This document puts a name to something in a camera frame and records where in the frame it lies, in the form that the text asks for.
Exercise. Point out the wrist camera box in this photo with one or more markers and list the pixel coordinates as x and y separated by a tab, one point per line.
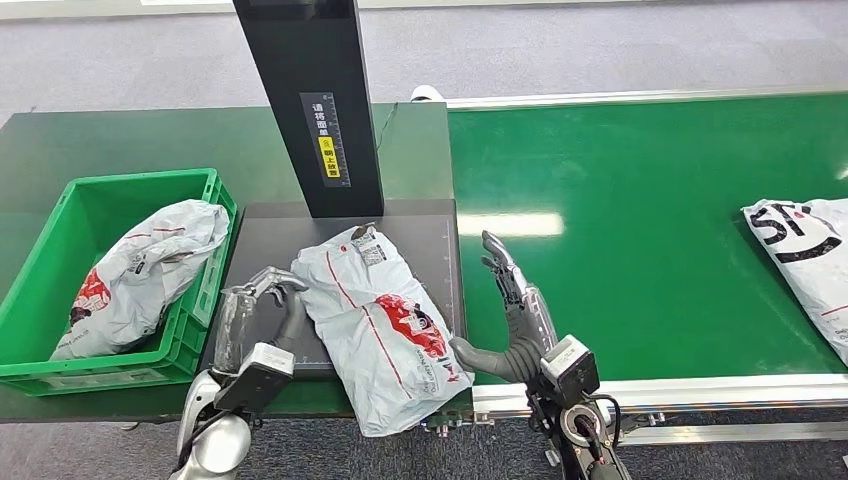
255	378
570	371

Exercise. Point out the white mailer package black letters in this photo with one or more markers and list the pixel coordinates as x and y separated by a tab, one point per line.
808	265

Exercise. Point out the aluminium conveyor frame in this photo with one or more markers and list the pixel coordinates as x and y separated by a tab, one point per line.
696	392

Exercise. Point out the crumpled grey mailer package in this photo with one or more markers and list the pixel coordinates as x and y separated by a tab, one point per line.
146	265

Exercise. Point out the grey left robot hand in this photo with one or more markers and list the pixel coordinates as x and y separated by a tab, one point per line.
235	331

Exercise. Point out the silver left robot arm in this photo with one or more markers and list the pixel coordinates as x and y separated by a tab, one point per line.
215	437

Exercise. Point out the black inbound scanner machine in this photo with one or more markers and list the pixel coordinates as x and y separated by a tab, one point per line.
338	66

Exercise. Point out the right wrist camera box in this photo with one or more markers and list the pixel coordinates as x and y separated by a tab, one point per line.
570	371

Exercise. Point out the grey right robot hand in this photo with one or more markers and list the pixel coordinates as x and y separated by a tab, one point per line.
523	331

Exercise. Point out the grey mailer package red print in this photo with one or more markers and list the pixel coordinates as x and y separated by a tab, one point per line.
371	331

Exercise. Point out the yellow and black scanner label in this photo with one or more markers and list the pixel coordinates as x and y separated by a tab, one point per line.
326	142

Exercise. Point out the green conveyor belt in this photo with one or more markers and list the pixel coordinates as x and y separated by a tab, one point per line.
629	199

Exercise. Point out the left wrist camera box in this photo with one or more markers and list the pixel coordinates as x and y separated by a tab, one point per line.
255	378

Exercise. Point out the green plastic crate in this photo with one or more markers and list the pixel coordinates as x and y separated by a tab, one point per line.
199	318

